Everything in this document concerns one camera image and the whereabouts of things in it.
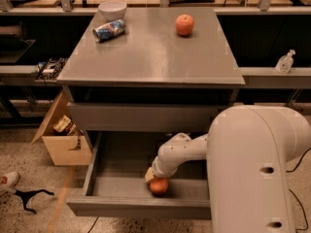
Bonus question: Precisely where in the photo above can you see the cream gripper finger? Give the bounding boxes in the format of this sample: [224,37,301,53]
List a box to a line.
[145,167,156,183]

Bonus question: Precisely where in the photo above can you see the orange fruit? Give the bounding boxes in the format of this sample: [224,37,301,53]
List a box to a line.
[150,178,168,195]

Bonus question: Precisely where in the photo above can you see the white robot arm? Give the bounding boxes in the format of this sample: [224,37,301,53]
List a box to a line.
[145,105,311,233]

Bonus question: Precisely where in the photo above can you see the open grey middle drawer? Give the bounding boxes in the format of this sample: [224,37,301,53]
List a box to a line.
[67,132,211,219]

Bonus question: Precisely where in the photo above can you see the closed grey top drawer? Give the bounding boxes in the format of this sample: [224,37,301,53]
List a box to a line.
[67,102,227,133]

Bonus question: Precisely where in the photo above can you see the grey drawer cabinet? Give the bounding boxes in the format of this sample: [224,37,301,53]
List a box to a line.
[57,7,245,146]

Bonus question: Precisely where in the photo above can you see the wooden plywood box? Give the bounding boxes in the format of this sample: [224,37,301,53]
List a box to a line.
[31,91,92,165]

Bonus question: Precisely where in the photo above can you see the snack package in box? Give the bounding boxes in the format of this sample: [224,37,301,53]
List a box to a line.
[53,115,76,136]

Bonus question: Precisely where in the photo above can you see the white sneaker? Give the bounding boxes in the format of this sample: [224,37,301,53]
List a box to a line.
[0,172,19,196]

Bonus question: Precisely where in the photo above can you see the patterned black white box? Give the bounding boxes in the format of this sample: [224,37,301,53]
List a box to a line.
[37,58,67,81]

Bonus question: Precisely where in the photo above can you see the blue crushed soda can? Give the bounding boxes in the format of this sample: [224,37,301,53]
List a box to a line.
[92,19,125,43]

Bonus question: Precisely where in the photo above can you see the red apple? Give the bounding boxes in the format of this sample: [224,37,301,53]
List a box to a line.
[175,15,194,36]

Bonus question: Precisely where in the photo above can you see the white bowl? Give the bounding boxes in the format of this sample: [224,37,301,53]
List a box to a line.
[98,1,127,21]

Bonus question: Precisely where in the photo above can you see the clear hand sanitizer bottle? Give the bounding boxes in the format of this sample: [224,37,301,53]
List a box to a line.
[275,50,295,74]

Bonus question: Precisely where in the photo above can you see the black floor bracket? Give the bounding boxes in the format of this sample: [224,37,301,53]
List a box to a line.
[15,189,53,214]

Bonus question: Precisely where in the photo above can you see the black floor cable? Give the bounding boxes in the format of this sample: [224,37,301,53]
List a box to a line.
[286,147,311,233]

